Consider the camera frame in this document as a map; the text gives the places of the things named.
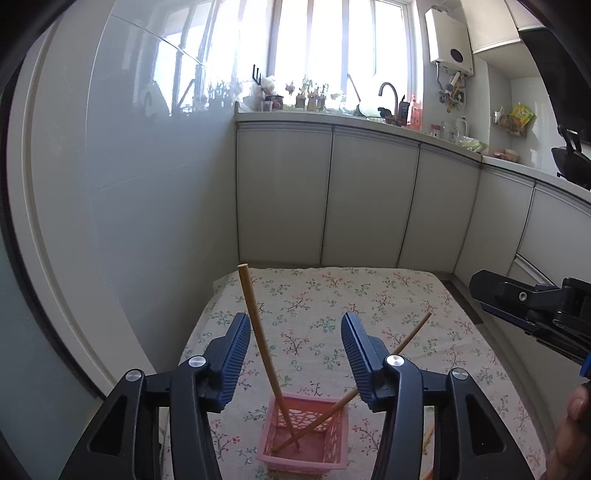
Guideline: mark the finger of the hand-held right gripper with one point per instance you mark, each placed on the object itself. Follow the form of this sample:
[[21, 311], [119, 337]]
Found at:
[[508, 295]]

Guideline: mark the white kitchen countertop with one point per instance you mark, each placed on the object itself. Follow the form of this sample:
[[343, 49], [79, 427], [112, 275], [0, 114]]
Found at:
[[351, 122]]

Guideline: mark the black range hood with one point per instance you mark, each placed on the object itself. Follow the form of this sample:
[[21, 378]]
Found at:
[[558, 69]]

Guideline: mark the white wall cabinet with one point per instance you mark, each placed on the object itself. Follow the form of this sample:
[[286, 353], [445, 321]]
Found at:
[[489, 25]]

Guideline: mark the white cabinet door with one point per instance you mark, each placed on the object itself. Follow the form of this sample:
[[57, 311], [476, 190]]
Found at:
[[281, 198], [494, 230], [558, 240], [438, 217], [369, 203]]

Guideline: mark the floral tablecloth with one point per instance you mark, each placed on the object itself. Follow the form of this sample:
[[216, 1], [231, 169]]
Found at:
[[323, 295]]

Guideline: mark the black wok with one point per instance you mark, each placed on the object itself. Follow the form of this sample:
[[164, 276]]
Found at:
[[570, 159]]

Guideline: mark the white water heater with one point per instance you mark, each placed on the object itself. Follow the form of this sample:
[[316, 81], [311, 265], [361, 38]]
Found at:
[[450, 41]]

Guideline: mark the kitchen window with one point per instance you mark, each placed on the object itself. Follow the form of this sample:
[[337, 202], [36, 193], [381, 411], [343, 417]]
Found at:
[[314, 46]]

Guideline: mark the yellow snack bag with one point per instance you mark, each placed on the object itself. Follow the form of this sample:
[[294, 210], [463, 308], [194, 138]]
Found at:
[[521, 117]]

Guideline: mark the dark brown bottle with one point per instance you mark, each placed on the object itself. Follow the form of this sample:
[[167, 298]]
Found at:
[[405, 113]]

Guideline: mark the person's right hand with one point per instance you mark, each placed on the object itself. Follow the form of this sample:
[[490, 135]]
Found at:
[[575, 434]]

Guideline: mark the curved metal faucet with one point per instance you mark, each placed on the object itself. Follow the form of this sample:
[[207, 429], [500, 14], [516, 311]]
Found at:
[[390, 92]]

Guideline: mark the pink plastic basket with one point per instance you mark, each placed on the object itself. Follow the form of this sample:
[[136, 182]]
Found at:
[[332, 443]]

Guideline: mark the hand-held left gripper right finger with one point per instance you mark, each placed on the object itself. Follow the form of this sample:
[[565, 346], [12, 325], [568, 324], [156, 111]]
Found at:
[[358, 355]]

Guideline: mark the green cabbage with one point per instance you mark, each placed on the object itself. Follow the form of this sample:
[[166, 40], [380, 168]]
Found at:
[[473, 145]]

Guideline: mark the clear glass pitcher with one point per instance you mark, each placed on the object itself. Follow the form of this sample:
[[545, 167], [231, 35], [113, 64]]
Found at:
[[461, 129]]

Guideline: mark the red bottle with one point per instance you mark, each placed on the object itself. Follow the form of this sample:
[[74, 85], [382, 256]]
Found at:
[[416, 114]]

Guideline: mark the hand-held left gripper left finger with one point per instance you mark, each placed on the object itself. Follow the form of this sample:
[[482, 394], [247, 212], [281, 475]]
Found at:
[[233, 355]]

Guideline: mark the wooden chopstick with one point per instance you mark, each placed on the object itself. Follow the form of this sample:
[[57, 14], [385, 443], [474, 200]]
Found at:
[[258, 323], [428, 441], [314, 422]]

